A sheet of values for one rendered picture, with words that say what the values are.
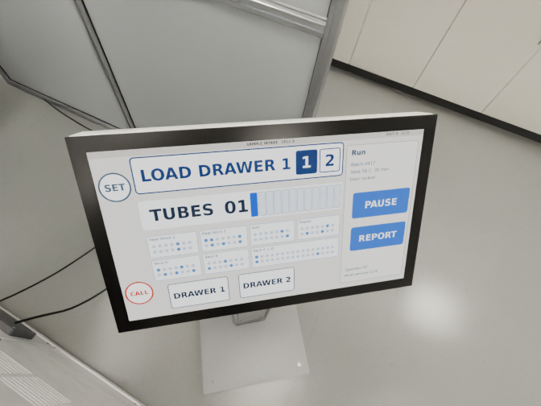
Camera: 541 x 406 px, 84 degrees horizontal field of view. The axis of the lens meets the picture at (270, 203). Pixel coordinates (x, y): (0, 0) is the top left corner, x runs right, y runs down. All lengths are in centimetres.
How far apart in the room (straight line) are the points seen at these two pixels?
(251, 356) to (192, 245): 105
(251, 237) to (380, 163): 23
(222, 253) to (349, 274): 23
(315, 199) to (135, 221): 27
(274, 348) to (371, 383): 46
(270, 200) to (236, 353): 109
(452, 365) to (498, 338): 30
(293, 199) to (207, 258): 16
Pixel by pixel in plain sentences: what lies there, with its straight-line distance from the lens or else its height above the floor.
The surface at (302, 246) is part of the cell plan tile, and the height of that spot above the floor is 105.
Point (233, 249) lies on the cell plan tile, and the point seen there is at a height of 106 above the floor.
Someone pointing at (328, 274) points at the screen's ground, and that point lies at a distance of 54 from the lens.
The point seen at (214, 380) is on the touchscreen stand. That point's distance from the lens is 147.
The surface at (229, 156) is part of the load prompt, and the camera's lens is 43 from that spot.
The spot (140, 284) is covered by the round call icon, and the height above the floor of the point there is 103.
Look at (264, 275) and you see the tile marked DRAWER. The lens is 51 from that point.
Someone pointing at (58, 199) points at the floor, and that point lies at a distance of 199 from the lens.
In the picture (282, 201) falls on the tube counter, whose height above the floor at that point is 111.
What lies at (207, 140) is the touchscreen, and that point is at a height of 119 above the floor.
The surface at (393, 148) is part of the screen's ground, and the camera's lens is 50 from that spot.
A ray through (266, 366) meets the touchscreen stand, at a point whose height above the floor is 3.
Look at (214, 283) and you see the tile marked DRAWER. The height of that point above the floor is 101.
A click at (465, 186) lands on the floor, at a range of 231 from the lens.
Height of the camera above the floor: 150
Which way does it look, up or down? 60 degrees down
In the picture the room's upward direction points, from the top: 10 degrees clockwise
